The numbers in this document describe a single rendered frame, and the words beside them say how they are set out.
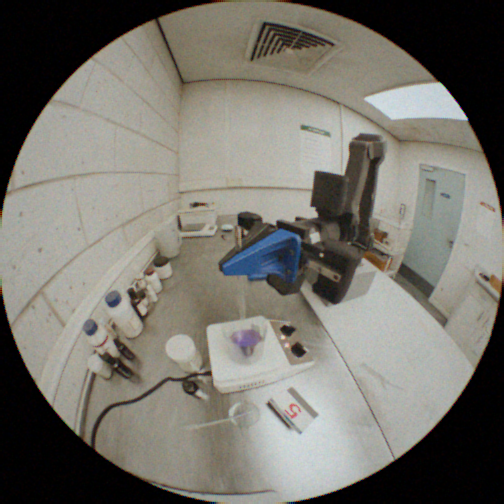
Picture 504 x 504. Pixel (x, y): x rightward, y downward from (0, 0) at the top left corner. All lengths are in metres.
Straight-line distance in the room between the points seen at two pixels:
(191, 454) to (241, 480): 0.10
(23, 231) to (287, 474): 0.66
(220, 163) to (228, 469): 1.75
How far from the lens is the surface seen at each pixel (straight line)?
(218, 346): 0.29
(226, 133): 1.65
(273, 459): 0.35
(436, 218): 3.02
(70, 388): 0.50
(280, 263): 0.17
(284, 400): 0.32
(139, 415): 0.41
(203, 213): 1.20
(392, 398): 0.46
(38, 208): 0.49
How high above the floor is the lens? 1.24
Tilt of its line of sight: 26 degrees down
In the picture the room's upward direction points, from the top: straight up
